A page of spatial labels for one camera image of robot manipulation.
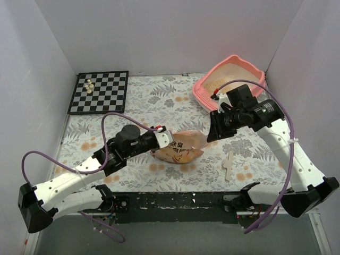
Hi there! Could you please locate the floral table mat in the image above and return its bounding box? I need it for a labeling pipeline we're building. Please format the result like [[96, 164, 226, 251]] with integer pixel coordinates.
[[50, 75, 286, 192]]

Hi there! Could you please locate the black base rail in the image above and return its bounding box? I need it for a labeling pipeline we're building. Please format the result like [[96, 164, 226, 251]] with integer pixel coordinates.
[[82, 191, 262, 224]]

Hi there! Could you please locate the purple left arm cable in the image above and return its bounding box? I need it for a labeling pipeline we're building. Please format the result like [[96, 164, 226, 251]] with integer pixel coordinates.
[[21, 113, 160, 244]]

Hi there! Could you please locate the black white chessboard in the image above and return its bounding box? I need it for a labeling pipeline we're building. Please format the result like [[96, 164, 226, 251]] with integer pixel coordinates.
[[68, 71, 129, 115]]

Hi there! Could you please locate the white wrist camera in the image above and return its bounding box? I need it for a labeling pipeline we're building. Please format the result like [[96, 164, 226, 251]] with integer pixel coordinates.
[[154, 126, 174, 149], [210, 89, 232, 113]]

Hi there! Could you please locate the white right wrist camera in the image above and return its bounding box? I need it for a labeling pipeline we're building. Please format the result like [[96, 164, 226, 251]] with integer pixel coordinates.
[[210, 89, 232, 113]]

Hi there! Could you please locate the pink litter bag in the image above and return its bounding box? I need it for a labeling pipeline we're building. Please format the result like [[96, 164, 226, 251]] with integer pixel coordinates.
[[151, 131, 208, 164]]

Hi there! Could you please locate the beige bag clip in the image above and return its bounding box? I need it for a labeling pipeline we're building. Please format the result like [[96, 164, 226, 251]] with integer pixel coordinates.
[[222, 151, 234, 181]]

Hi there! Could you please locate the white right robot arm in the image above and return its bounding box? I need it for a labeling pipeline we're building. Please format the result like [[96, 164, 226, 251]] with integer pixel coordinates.
[[207, 84, 339, 218]]

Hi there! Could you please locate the pink litter box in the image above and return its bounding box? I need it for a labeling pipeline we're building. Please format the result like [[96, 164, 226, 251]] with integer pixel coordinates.
[[192, 55, 266, 112]]

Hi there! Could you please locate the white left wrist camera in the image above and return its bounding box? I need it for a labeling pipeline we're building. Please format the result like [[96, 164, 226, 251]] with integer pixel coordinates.
[[154, 126, 174, 149]]

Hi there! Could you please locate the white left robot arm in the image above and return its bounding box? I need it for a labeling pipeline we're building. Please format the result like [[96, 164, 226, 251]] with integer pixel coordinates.
[[18, 124, 172, 233]]

